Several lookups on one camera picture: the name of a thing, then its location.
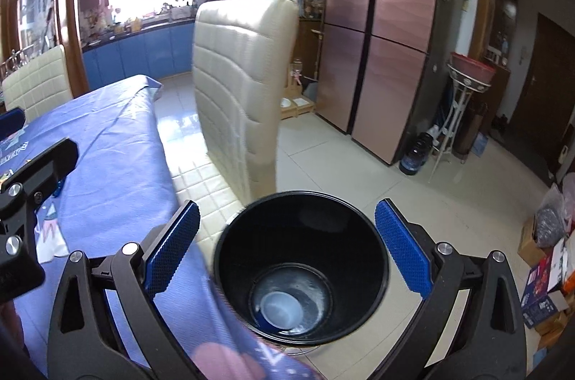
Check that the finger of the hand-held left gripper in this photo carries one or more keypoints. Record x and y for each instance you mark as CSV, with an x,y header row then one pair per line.
x,y
49,164
10,121

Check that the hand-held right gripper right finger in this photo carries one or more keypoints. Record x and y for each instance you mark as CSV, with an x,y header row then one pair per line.
x,y
404,254

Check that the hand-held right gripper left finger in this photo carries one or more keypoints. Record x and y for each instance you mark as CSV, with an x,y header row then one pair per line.
x,y
173,254

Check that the black round trash bin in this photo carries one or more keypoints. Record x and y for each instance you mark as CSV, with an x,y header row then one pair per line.
x,y
296,236

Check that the cream quilted dining chair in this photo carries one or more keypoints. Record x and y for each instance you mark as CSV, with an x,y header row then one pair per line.
x,y
238,83
38,83

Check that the blue printed tablecloth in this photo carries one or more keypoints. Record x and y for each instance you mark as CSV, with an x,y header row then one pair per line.
x,y
112,164

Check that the dark blue water jug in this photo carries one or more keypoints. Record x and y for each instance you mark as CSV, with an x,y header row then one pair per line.
x,y
415,155

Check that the clear plastic cup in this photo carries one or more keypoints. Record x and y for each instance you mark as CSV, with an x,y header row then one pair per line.
x,y
279,310

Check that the brown cardboard box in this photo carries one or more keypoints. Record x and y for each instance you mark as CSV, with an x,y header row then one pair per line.
x,y
532,247

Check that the white metal plant stand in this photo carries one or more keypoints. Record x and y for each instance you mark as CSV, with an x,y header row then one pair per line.
x,y
453,124

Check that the blue printed cardboard box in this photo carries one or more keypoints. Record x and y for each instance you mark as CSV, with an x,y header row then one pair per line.
x,y
541,294

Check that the blue kitchen cabinets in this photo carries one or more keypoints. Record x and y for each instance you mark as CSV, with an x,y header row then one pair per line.
x,y
143,52

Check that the plastic bag of dark items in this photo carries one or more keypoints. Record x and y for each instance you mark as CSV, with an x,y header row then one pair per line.
x,y
555,218

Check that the wooden pet bowl stand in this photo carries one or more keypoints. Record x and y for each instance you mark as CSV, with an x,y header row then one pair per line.
x,y
296,106

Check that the red basin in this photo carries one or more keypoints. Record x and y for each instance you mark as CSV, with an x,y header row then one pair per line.
x,y
471,65

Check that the brown wooden door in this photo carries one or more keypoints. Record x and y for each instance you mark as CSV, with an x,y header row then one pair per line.
x,y
543,101

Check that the pink metallic refrigerator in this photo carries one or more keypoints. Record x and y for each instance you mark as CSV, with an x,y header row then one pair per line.
x,y
386,38

